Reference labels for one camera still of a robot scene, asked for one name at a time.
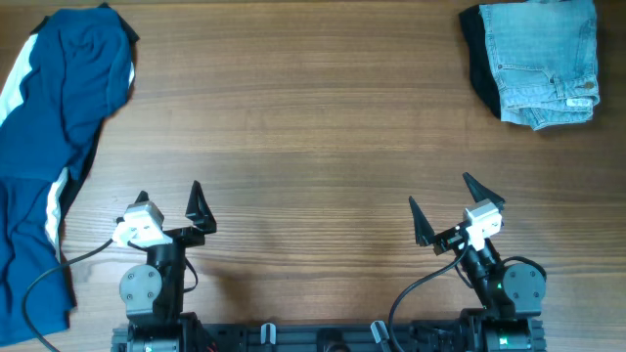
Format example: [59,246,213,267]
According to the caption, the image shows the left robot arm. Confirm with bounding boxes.
[111,181,218,352]

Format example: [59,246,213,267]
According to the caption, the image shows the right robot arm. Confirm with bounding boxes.
[409,172,547,351]

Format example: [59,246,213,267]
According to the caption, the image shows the black folded garment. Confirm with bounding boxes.
[459,5,501,119]

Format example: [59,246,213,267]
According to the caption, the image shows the blue polo shirt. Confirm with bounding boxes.
[1,4,138,346]

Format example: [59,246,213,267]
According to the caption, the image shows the folded light blue jeans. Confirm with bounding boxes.
[479,0,600,130]

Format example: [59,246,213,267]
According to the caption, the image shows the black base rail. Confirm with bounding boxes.
[112,320,547,352]

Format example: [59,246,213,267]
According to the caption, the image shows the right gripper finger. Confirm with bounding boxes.
[409,197,435,246]
[463,172,506,209]

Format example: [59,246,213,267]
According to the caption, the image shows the white garment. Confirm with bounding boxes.
[1,34,69,261]

